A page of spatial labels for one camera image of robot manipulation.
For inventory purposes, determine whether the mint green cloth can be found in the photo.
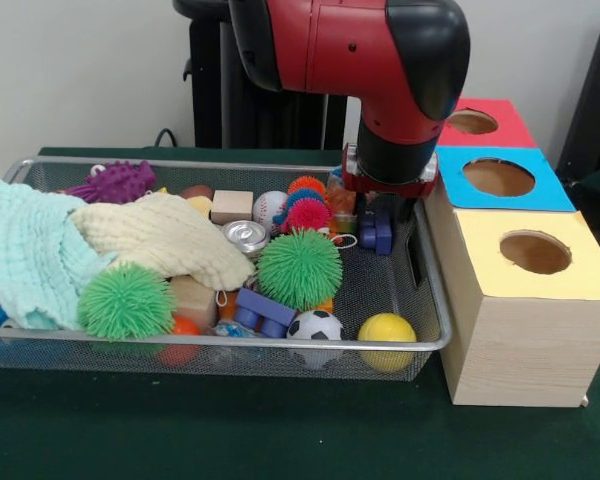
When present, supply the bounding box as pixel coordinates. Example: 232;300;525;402
0;179;119;331

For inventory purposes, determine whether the small baseball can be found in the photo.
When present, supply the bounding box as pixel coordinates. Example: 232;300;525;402
252;190;289;225

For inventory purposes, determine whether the silver mesh bin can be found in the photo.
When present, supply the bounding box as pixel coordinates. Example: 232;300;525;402
0;157;452;384

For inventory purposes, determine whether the green spiky rubber ball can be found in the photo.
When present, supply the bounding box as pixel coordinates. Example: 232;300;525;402
77;262;177;342
256;228;345;312

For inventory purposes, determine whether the small soccer ball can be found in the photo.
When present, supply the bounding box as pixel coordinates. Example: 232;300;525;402
286;309;345;369

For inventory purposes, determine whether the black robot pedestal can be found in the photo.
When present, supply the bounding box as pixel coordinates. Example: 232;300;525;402
172;0;359;150

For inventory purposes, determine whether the wooden box with three holes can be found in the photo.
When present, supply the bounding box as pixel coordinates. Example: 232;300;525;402
423;97;600;407

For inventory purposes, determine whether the small purple toy block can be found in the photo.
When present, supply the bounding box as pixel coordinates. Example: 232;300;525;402
358;202;396;257

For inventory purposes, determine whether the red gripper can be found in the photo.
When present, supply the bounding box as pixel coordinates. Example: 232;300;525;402
340;142;440;224

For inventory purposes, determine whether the purple toy building block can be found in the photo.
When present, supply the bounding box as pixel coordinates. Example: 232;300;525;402
233;287;298;340

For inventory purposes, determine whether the purple spiky rubber toy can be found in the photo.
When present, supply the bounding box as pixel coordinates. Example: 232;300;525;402
62;159;157;204

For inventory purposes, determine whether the cream cloth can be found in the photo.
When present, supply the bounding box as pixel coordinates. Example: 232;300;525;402
69;193;257;291

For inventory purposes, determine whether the yellow foam ball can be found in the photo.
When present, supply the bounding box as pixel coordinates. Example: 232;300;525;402
357;313;418;374

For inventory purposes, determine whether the wooden cube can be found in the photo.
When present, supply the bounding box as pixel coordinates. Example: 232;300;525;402
209;189;255;225

